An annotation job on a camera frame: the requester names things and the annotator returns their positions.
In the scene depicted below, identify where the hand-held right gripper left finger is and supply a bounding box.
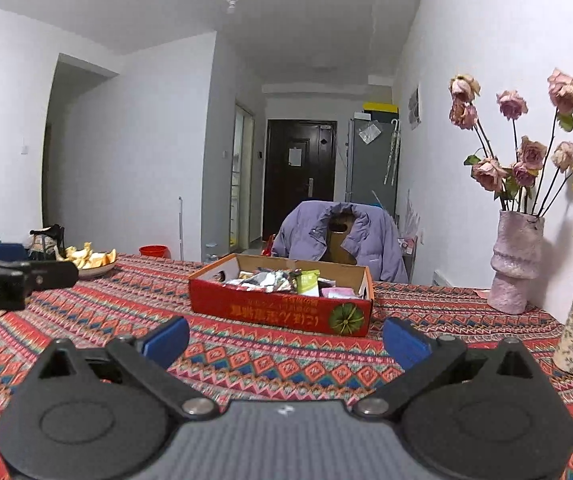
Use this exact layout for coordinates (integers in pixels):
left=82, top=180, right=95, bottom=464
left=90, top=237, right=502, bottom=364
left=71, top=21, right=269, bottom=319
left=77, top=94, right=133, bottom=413
left=29, top=316, right=220, bottom=420

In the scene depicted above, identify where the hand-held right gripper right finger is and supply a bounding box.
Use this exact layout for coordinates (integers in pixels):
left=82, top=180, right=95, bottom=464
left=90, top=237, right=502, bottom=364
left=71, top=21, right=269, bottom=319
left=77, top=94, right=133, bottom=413
left=356, top=317, right=542, bottom=420

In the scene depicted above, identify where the red cardboard box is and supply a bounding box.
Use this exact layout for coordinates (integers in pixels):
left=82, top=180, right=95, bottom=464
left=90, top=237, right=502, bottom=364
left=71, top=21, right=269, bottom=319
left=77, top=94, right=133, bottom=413
left=188, top=253, right=374, bottom=338

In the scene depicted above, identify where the pile of assorted snack packets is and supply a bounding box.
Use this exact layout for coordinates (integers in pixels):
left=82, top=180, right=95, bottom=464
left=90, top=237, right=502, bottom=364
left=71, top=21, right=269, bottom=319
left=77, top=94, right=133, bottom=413
left=224, top=267, right=362, bottom=302

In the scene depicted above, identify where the bowl of fruit peels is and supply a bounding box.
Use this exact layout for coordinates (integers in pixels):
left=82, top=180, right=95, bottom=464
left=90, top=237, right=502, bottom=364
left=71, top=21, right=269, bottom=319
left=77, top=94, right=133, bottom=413
left=65, top=242, right=117, bottom=270

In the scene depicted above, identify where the wooden plate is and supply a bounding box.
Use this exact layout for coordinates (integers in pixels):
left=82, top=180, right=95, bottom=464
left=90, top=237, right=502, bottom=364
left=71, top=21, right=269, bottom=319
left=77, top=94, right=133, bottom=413
left=74, top=260, right=118, bottom=281

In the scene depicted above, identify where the cluttered side rack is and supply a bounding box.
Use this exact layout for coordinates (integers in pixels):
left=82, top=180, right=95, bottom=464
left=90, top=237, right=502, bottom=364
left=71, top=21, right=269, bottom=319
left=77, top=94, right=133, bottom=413
left=399, top=235, right=419, bottom=283

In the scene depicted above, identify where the brown chair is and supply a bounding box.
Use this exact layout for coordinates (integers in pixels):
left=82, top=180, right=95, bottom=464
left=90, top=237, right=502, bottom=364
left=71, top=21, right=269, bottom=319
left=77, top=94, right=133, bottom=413
left=323, top=215, right=357, bottom=266

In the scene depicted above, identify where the pink textured vase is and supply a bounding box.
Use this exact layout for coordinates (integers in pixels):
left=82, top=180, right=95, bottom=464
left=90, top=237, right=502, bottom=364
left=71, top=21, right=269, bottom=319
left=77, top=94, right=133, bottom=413
left=487, top=210, right=546, bottom=316

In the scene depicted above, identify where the purple puffer jacket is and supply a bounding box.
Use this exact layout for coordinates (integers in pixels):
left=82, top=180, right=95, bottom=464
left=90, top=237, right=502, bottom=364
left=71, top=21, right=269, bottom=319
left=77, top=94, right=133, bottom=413
left=271, top=201, right=409, bottom=285

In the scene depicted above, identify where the grey refrigerator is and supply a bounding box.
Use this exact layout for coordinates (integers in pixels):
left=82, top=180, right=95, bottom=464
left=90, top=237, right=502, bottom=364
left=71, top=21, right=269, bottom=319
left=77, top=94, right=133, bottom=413
left=346, top=117, right=401, bottom=211

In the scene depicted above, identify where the glass interior door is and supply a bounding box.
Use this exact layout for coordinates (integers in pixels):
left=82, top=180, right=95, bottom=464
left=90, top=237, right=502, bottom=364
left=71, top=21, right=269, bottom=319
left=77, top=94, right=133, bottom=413
left=231, top=102, right=256, bottom=253

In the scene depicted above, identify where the black entrance door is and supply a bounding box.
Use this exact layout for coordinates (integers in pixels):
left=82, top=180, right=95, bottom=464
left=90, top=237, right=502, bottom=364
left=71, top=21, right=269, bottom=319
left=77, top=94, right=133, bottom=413
left=265, top=120, right=338, bottom=251

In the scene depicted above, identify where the white folded umbrella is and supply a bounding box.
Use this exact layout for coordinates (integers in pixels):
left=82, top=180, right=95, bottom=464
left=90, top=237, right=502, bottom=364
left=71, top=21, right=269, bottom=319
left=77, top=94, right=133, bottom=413
left=383, top=120, right=401, bottom=186

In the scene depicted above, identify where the clear plastic bag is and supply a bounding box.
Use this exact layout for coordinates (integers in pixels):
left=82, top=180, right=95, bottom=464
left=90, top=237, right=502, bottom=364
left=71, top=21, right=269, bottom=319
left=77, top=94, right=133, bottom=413
left=357, top=122, right=381, bottom=145

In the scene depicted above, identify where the bunch of dried pink roses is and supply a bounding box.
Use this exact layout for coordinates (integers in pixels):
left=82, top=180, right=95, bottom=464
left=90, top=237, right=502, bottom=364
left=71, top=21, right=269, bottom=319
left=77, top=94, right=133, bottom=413
left=449, top=67, right=573, bottom=218

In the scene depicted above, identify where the yellow and dark box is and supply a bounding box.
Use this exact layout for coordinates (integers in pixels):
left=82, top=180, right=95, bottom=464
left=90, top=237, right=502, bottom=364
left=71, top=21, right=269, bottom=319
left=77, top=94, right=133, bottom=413
left=363, top=102, right=399, bottom=122

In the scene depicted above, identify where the wall picture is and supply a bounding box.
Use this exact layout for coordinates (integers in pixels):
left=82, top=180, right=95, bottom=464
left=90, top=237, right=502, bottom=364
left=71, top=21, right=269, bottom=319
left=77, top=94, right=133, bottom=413
left=407, top=85, right=423, bottom=131

